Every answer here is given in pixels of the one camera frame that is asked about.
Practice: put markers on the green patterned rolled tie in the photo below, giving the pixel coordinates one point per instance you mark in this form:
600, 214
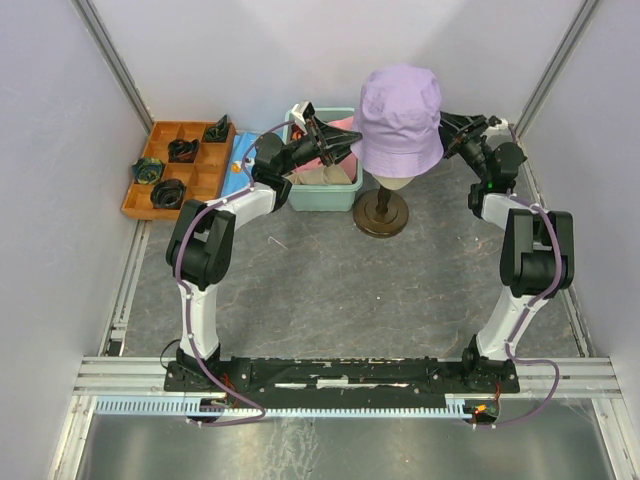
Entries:
218, 132

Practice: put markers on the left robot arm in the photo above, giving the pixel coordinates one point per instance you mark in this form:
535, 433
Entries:
200, 249

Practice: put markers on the beige bucket hat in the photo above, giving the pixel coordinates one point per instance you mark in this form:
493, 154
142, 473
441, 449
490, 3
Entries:
323, 175

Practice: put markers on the purple bucket hat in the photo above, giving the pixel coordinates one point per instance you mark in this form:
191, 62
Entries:
398, 117

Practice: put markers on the left aluminium corner post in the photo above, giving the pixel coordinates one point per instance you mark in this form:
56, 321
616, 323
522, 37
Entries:
89, 15

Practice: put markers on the dark brown rolled tie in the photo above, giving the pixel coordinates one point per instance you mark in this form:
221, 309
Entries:
168, 194

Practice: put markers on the teal plastic basket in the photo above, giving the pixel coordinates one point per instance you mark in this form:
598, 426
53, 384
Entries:
327, 198

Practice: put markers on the blue printed cloth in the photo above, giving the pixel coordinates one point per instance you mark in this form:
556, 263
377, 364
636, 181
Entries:
237, 176

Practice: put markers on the pink bucket hat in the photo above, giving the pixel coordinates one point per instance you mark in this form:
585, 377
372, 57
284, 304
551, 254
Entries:
345, 123

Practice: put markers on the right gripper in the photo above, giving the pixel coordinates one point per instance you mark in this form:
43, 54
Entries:
451, 125

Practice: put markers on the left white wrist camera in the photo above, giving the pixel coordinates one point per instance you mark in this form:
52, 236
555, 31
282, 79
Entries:
302, 114

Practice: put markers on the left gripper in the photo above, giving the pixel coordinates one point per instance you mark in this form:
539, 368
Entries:
330, 136

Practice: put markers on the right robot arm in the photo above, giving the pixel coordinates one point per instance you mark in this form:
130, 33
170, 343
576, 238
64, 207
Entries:
537, 256

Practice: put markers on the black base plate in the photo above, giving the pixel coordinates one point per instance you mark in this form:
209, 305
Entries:
362, 383

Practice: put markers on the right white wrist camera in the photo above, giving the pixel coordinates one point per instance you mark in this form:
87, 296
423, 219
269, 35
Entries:
497, 124

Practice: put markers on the cream mannequin head stand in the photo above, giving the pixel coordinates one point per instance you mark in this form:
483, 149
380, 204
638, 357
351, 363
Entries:
382, 212

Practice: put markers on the yellow blue rolled tie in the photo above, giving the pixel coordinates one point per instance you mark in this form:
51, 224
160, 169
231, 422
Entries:
147, 170

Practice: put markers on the aluminium corner post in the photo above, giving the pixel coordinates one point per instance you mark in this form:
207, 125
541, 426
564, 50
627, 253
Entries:
571, 38
89, 15

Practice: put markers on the light blue cable duct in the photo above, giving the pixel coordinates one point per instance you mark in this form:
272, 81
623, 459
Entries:
196, 407

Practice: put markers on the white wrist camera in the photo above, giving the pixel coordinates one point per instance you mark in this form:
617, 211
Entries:
302, 114
497, 124

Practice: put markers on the right aluminium corner post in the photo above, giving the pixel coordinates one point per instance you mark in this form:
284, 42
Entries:
571, 38

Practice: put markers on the wooden compartment tray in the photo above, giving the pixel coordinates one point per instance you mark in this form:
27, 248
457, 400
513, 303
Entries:
203, 179

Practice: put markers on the aluminium front rail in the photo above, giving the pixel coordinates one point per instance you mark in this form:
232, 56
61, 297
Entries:
592, 378

